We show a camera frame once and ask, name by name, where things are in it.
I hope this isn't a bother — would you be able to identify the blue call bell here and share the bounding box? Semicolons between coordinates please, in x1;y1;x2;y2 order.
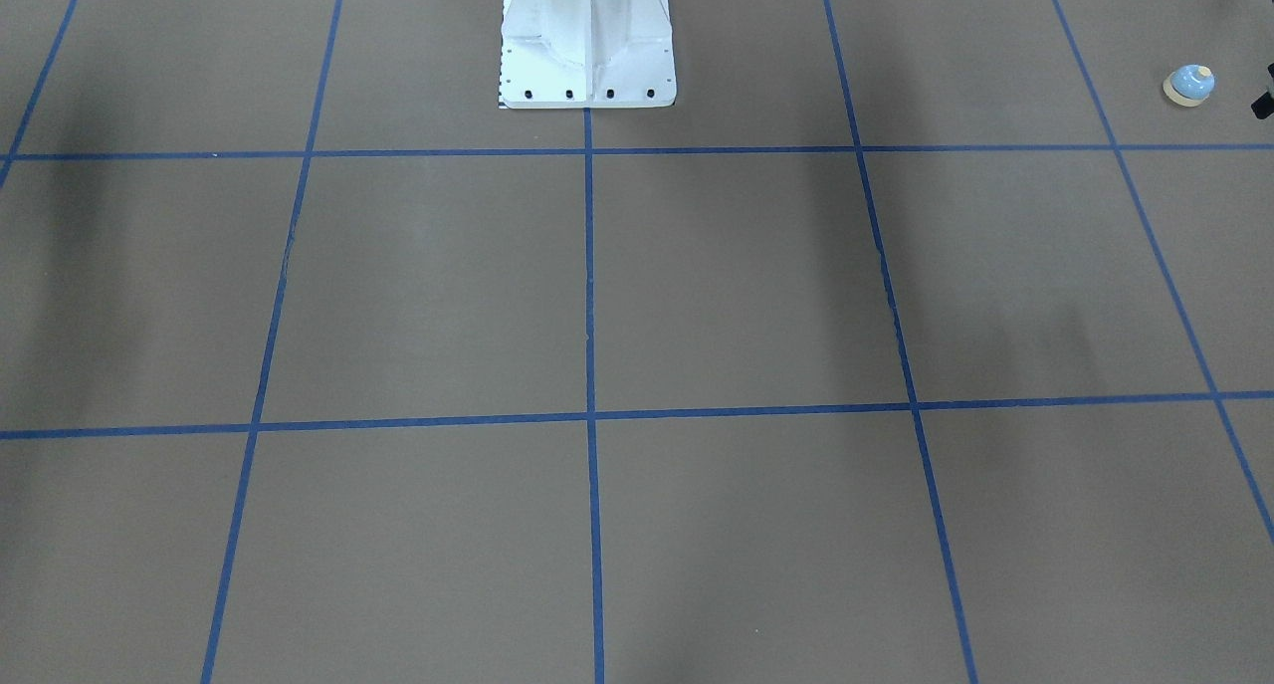
1162;64;1215;108

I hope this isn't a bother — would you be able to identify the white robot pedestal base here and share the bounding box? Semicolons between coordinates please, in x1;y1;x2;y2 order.
498;0;678;110

